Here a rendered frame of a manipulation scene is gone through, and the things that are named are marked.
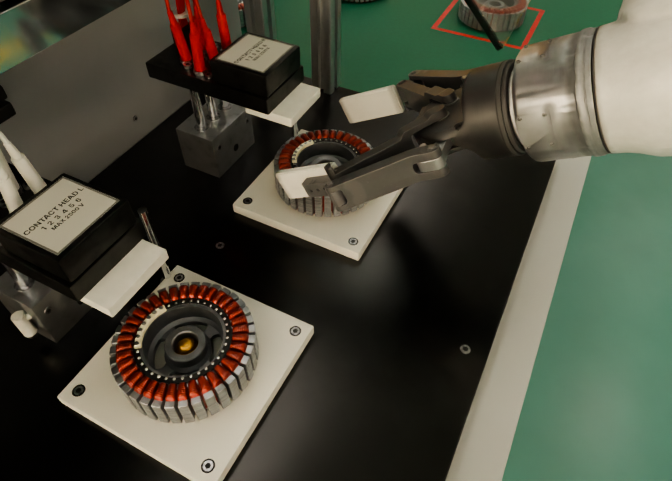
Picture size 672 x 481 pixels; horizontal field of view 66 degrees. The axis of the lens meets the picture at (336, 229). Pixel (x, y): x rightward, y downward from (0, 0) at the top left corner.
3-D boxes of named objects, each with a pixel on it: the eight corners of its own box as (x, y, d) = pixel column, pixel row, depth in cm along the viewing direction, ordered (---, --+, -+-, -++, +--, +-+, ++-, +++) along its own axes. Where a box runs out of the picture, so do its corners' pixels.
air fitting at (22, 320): (43, 331, 45) (28, 312, 43) (32, 342, 44) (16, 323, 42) (34, 326, 45) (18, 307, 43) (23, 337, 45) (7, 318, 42)
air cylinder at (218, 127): (255, 142, 65) (250, 104, 61) (220, 178, 60) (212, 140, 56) (222, 131, 66) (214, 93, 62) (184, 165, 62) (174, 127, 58)
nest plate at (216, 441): (314, 333, 47) (314, 325, 46) (214, 494, 38) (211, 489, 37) (179, 271, 51) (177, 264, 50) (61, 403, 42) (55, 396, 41)
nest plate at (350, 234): (413, 172, 61) (414, 164, 60) (358, 261, 52) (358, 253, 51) (301, 136, 66) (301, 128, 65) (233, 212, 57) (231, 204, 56)
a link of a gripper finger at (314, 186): (358, 184, 45) (343, 206, 43) (314, 190, 48) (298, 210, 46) (351, 170, 44) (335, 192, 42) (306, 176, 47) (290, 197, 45)
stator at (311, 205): (393, 170, 60) (396, 144, 57) (348, 234, 53) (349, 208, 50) (308, 141, 63) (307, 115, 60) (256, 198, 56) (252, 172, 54)
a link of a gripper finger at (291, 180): (350, 188, 47) (346, 193, 46) (292, 194, 51) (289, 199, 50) (335, 160, 45) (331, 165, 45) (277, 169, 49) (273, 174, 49)
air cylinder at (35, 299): (118, 282, 50) (99, 245, 46) (57, 344, 46) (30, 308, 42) (79, 263, 52) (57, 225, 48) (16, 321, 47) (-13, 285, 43)
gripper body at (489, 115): (525, 37, 41) (422, 65, 47) (498, 90, 36) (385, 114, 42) (547, 118, 45) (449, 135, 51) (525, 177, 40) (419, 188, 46)
